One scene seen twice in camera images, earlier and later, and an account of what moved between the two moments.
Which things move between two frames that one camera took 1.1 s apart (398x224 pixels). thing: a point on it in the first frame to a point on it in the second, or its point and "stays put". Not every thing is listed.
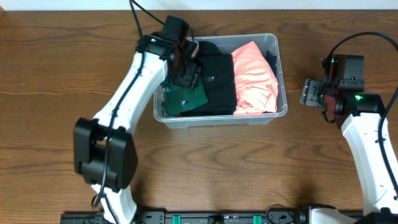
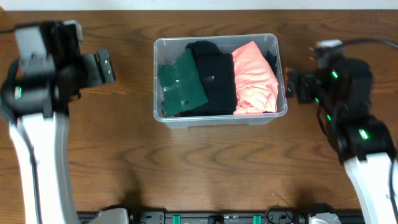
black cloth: x=218 y=74 stays put
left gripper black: x=188 y=76 to x=93 y=70
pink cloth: x=256 y=82 stays put
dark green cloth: x=177 y=99 stays put
